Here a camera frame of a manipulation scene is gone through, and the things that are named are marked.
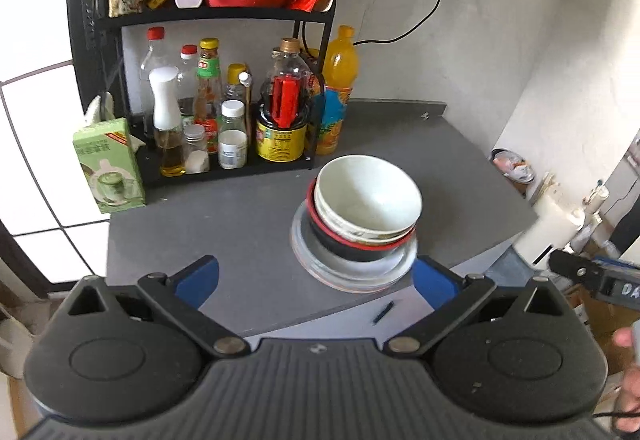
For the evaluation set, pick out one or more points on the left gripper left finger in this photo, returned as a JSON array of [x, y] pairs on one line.
[[177, 299]]

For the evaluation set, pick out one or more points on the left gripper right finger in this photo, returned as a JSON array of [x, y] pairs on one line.
[[454, 301]]

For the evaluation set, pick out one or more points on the large white patterned plate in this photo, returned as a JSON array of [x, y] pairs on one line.
[[345, 275]]

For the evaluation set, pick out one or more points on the red plastic bowl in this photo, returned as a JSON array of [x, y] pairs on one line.
[[344, 248]]

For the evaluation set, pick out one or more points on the white bowl with branch pattern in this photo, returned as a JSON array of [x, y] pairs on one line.
[[368, 195]]

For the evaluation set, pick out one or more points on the white bowl yellow outside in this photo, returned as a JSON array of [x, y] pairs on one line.
[[360, 237]]

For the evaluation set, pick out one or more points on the person's right hand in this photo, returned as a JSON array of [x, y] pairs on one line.
[[628, 398]]

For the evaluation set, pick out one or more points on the cardboard box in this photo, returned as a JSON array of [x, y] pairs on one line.
[[604, 319]]

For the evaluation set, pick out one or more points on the black pen on floor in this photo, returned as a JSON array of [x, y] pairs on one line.
[[384, 312]]

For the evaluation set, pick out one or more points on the white toothbrush holder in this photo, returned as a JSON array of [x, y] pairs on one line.
[[596, 197]]

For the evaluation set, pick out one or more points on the white rice cooker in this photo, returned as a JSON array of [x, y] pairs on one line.
[[555, 226]]

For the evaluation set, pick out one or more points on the small glass spice jar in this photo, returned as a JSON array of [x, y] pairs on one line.
[[195, 149]]

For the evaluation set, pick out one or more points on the brown pot with packets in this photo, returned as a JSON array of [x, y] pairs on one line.
[[514, 168]]

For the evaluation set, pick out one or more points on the green tissue box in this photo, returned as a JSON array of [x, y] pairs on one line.
[[106, 157]]

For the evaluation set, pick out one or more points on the white top oil dispenser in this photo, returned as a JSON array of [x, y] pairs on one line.
[[167, 121]]

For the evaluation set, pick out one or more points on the white cap spice jar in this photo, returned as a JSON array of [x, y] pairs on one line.
[[232, 135]]

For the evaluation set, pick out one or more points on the yellow cap bottle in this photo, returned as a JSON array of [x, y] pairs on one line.
[[234, 89]]

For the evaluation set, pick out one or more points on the green label sauce bottle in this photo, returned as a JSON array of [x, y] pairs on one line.
[[207, 100]]

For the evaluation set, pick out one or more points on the dark soy sauce bottle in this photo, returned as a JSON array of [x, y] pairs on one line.
[[284, 110]]

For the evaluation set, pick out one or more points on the orange juice bottle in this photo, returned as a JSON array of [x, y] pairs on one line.
[[340, 71]]

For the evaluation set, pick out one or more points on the black metal shelf rack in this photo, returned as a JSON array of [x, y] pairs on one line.
[[96, 43]]

